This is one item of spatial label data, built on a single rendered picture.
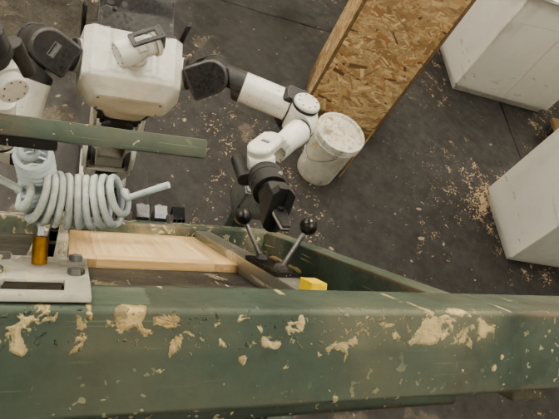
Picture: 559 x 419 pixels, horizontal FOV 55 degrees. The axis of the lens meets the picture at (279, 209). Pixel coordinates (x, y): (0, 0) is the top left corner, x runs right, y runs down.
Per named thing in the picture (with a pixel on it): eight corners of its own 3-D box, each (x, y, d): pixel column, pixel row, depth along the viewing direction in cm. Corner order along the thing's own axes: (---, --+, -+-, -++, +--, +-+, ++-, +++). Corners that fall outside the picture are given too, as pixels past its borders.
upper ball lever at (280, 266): (281, 276, 109) (316, 222, 111) (288, 280, 106) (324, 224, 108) (267, 266, 108) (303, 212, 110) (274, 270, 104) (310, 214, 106)
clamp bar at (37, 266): (75, 235, 157) (81, 155, 156) (81, 413, 47) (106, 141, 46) (37, 234, 153) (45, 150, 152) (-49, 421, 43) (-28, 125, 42)
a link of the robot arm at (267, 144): (263, 184, 135) (289, 160, 144) (264, 155, 129) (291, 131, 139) (241, 175, 137) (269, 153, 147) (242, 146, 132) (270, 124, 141)
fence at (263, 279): (209, 244, 172) (210, 231, 172) (351, 332, 84) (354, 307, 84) (193, 243, 170) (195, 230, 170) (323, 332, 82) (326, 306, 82)
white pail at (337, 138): (337, 155, 345) (372, 106, 308) (342, 194, 328) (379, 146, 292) (291, 146, 335) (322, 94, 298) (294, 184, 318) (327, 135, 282)
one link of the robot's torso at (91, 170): (79, 166, 246) (84, 122, 204) (124, 170, 253) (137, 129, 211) (76, 198, 241) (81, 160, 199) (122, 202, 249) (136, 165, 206)
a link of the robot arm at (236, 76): (237, 96, 161) (195, 79, 159) (248, 68, 158) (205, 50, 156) (235, 104, 151) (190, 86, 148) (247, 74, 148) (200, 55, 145)
